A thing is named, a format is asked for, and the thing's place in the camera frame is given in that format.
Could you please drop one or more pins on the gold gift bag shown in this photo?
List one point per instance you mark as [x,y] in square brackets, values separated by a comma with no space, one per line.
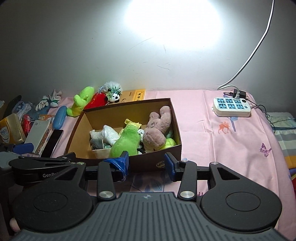
[11,130]

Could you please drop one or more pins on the blue glasses case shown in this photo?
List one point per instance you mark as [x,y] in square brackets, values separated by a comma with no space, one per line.
[60,117]

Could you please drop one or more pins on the white fluffy towel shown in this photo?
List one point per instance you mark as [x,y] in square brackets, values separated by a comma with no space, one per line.
[107,134]

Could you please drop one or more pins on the orange illustrated booklet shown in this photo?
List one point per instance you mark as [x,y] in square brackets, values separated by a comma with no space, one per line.
[49,118]

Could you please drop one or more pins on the black plug adapter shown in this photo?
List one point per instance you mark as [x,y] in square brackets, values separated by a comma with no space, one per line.
[239,94]

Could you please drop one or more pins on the white fluffy plush toy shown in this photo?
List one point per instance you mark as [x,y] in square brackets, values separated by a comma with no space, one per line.
[112,90]

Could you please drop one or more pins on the neon green knotted scarf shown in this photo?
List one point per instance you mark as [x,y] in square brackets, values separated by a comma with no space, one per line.
[170,142]

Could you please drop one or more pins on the green yellow plush toy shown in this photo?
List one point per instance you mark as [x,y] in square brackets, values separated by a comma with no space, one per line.
[80,101]

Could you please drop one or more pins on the red plush toy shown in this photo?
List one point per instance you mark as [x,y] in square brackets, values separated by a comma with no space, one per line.
[98,100]

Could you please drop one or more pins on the black smartphone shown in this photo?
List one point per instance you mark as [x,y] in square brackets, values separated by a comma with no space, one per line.
[52,144]

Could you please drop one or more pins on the pink plush bunny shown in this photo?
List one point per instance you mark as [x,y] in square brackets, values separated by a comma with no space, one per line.
[158,126]

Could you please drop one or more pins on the pink deer print bedsheet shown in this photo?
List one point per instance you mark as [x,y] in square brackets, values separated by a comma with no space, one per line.
[246,145]

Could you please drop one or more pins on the dark brown cardboard box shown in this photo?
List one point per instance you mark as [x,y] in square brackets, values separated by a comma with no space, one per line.
[114,116]

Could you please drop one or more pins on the red small pouch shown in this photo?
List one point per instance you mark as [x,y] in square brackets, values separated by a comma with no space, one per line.
[27,123]

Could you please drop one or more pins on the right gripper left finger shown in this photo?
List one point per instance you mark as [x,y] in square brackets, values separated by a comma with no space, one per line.
[111,170]

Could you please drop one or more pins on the white notebook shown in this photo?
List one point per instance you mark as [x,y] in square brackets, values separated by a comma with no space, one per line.
[37,132]

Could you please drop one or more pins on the yellow fluffy cloth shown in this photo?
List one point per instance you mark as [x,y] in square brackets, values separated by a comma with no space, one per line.
[130,128]

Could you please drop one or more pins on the green spotted plush toy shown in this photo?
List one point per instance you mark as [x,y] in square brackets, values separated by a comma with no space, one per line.
[127,143]

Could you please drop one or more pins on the white power strip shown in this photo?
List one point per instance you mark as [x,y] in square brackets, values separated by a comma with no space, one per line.
[231,107]

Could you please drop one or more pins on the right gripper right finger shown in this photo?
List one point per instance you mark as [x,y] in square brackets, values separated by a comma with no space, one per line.
[185,172]

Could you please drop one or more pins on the grey small plush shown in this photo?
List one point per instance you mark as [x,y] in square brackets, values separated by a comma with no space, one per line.
[96,144]

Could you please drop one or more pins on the yellow flat box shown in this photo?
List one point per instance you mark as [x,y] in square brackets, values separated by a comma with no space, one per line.
[132,95]

